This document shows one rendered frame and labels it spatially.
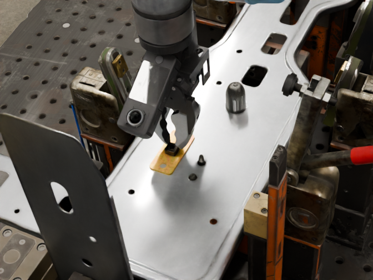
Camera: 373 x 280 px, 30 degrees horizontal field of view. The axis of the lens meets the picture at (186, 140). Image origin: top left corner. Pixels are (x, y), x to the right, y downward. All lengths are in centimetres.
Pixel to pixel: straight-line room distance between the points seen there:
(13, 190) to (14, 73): 68
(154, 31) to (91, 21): 94
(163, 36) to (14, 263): 34
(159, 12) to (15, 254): 35
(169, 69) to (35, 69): 83
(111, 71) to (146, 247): 27
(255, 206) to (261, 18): 47
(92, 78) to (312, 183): 40
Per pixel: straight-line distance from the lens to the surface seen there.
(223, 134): 106
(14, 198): 104
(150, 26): 86
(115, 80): 106
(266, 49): 122
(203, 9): 136
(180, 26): 87
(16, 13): 309
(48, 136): 65
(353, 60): 103
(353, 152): 88
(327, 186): 94
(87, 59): 169
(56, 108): 159
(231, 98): 107
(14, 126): 67
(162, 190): 100
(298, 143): 88
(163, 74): 90
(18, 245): 92
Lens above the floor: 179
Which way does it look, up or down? 48 degrees down
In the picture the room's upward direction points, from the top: 6 degrees counter-clockwise
